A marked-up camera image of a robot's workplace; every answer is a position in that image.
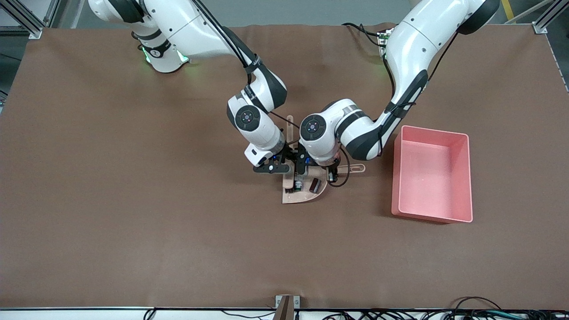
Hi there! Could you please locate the beige brush with black bristles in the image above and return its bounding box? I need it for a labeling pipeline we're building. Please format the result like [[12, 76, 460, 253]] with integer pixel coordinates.
[[284, 115, 299, 193]]

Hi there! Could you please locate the beige plastic dustpan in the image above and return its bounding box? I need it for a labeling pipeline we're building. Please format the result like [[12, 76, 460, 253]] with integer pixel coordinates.
[[281, 161, 366, 205]]

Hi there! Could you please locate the pink plastic bin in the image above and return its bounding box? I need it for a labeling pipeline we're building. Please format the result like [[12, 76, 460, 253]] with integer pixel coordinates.
[[391, 125, 473, 224]]

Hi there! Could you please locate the brown table mat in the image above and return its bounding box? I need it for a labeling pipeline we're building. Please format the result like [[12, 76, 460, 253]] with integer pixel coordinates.
[[0, 23, 569, 310]]

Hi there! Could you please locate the metal table edge bracket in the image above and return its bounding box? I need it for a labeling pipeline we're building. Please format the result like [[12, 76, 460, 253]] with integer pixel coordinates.
[[274, 295, 301, 320]]

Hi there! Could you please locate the black left base cable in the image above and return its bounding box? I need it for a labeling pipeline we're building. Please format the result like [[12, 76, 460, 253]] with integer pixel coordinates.
[[341, 21, 384, 46]]

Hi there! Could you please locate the tangled black cable bundle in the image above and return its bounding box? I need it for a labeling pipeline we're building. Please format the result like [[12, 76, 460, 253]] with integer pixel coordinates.
[[320, 307, 569, 320]]

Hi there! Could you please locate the thin black cable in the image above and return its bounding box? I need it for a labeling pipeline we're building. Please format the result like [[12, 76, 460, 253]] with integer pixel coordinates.
[[221, 310, 277, 320]]

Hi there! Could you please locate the large arched black cable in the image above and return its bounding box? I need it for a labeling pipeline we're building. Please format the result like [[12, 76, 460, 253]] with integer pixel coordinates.
[[450, 296, 504, 312]]

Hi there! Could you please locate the aluminium frame post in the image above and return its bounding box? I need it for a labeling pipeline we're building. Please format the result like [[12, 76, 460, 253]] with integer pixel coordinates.
[[531, 0, 569, 34], [0, 0, 60, 40]]

